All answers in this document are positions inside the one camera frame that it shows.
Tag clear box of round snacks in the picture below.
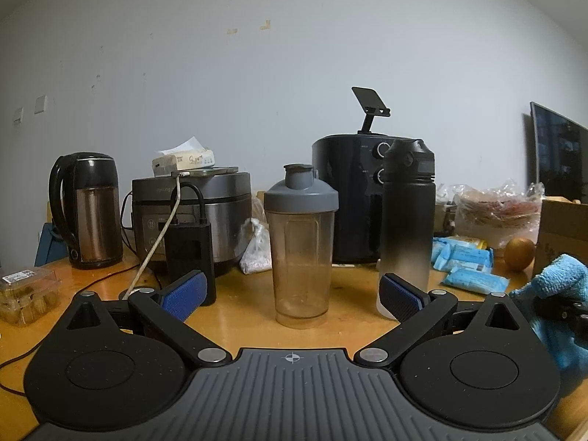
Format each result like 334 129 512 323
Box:
0 266 62 328

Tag grey rice cooker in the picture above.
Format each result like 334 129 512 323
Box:
131 171 252 279

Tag cardboard box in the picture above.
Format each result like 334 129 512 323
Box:
533 197 588 281

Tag smartphone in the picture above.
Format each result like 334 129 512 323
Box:
172 166 240 178

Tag black phone stand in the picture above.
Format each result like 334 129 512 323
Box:
351 86 391 135

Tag blue bag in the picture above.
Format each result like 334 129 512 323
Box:
34 223 69 267

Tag clear shaker bottle grey lid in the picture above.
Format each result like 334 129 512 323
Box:
263 163 340 329

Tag blue microfiber cloth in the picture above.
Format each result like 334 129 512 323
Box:
509 252 588 370

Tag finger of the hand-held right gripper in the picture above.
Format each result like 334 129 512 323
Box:
535 296 588 331

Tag black power cable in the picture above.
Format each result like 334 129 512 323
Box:
0 264 139 396

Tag white charging cable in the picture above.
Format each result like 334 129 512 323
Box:
124 172 182 299

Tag white tissue pack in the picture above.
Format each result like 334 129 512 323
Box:
153 137 216 178

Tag flat screen television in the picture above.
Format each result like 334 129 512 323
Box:
530 101 588 203

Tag black gradient water bottle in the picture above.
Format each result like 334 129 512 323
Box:
377 138 435 320

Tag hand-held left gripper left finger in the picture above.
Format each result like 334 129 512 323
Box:
67 269 233 369

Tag clear bag of packaged food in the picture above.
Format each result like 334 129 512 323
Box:
452 179 545 249

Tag dark blue air fryer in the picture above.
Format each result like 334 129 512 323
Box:
311 132 396 265

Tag white plastic bag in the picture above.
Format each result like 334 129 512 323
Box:
239 218 273 275

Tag black steel electric kettle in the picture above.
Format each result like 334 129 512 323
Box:
49 151 124 270

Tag orange fruit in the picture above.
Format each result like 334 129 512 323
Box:
504 237 537 272

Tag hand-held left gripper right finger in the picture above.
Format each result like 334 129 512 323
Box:
354 272 522 368

